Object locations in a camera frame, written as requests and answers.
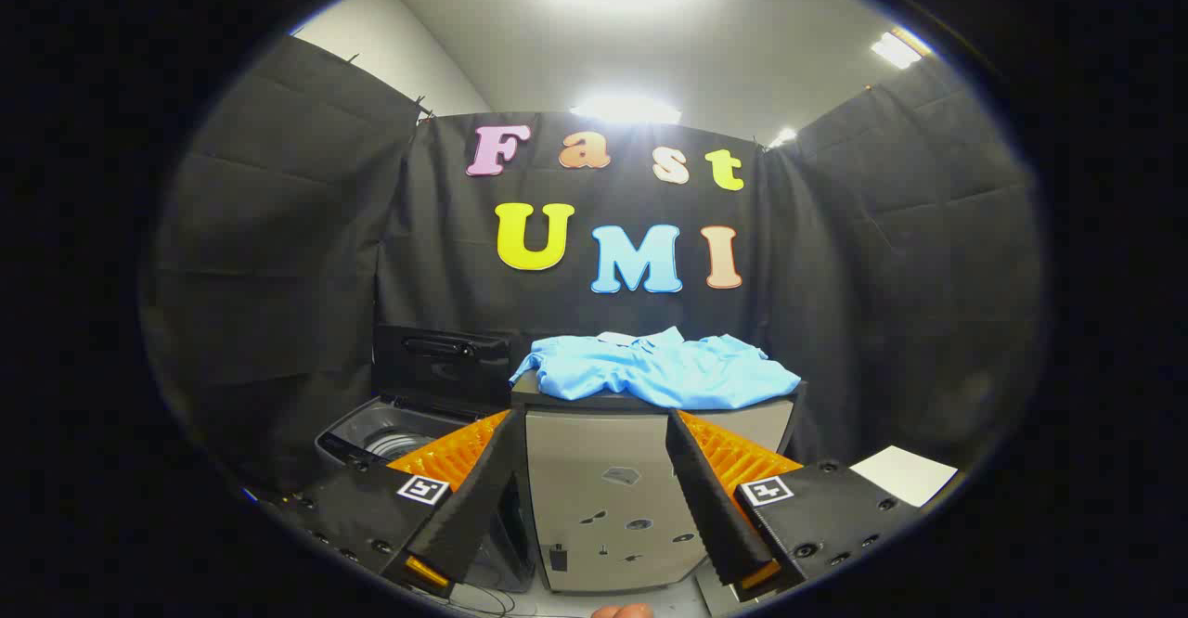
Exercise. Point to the black backdrop cloth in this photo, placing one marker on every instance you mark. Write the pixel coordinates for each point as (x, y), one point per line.
(278, 228)

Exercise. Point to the grey top-load washing machine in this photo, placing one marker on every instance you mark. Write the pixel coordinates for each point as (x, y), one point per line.
(371, 428)

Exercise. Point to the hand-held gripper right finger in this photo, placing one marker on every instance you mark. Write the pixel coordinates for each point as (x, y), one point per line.
(710, 497)

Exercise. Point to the grey cabinet with dark top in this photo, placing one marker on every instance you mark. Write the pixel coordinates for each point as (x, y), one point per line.
(603, 451)

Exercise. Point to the white paper sheet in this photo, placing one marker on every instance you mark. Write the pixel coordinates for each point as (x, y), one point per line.
(905, 474)

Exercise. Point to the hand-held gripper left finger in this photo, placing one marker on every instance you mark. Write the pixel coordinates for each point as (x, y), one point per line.
(473, 497)

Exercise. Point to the light blue polo shirt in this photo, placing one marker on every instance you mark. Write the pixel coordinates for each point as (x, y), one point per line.
(668, 372)

